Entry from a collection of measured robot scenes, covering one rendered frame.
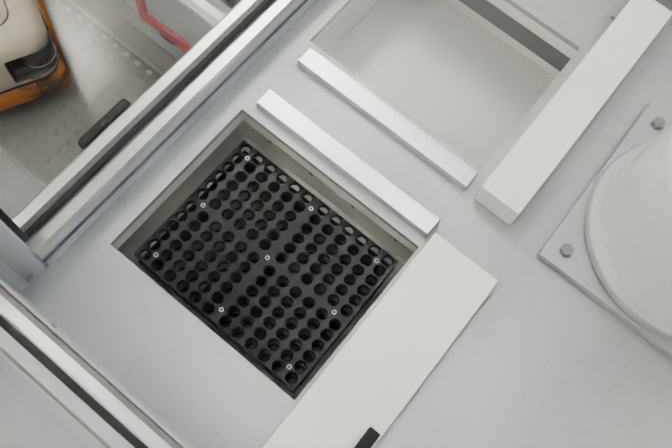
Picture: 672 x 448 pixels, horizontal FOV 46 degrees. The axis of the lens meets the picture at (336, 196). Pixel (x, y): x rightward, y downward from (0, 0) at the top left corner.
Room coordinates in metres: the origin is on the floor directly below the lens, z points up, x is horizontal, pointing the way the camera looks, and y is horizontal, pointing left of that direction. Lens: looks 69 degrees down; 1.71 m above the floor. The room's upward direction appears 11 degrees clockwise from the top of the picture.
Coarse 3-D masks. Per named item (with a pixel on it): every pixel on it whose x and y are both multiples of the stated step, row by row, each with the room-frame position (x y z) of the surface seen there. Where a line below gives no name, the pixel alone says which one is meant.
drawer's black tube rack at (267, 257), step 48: (240, 192) 0.29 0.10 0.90; (288, 192) 0.31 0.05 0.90; (192, 240) 0.23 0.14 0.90; (240, 240) 0.24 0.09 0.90; (288, 240) 0.25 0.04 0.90; (336, 240) 0.27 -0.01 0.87; (192, 288) 0.18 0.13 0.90; (240, 288) 0.19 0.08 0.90; (288, 288) 0.20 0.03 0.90; (336, 288) 0.21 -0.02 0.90; (240, 336) 0.14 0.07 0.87; (288, 336) 0.15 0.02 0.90; (336, 336) 0.16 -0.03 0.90; (288, 384) 0.10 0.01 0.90
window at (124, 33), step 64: (0, 0) 0.26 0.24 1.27; (64, 0) 0.29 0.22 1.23; (128, 0) 0.34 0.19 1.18; (192, 0) 0.39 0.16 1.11; (256, 0) 0.47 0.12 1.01; (0, 64) 0.24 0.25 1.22; (64, 64) 0.27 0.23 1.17; (128, 64) 0.32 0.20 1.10; (192, 64) 0.38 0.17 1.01; (0, 128) 0.21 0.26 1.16; (64, 128) 0.25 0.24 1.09; (128, 128) 0.30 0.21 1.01; (0, 192) 0.19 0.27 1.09; (64, 192) 0.22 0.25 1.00
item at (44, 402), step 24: (0, 336) 0.06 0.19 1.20; (0, 360) 0.03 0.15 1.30; (24, 360) 0.05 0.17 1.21; (0, 384) 0.02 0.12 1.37; (24, 384) 0.03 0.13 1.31; (48, 384) 0.03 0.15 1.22; (0, 408) 0.01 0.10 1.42; (24, 408) 0.01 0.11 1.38; (48, 408) 0.02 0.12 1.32; (72, 408) 0.02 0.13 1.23; (96, 408) 0.03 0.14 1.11; (0, 432) 0.00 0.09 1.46; (24, 432) 0.00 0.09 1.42; (48, 432) 0.00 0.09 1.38; (72, 432) 0.01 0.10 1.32; (96, 432) 0.01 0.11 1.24; (120, 432) 0.02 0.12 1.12
